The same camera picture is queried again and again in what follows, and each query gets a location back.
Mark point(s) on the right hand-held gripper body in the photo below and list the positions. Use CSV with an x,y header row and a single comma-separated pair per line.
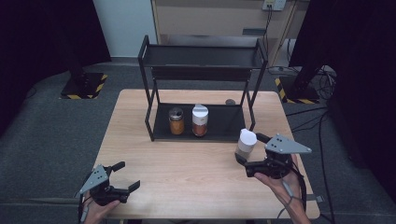
x,y
277,161

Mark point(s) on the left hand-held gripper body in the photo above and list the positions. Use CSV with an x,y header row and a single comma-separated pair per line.
x,y
104,191

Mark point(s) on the white-lid grey spice jar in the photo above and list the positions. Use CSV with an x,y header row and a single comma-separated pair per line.
x,y
247,141

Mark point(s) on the black metal two-tier rack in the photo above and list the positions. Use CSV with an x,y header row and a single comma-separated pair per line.
x,y
224,119

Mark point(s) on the white-lid red-brown spice jar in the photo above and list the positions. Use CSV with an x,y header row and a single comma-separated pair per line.
x,y
200,119

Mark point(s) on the silver-lid orange spice jar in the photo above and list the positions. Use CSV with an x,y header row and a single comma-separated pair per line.
x,y
176,124

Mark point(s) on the person's left hand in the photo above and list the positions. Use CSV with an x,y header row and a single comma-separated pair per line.
x,y
96,213

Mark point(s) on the person's right hand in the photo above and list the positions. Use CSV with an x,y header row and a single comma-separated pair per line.
x,y
280,186

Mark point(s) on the small grey round disc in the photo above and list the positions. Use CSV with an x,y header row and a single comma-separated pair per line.
x,y
230,101

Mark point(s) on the black stand with striped base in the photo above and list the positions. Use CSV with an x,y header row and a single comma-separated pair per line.
x,y
82,85
299,91

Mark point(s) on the black curtain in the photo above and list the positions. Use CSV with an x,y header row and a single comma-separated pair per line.
x,y
37,37
364,62

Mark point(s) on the light wooden cabinet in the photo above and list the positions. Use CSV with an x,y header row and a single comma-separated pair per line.
x,y
202,18

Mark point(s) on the white wall socket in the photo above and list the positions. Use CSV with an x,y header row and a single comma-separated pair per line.
x,y
274,4

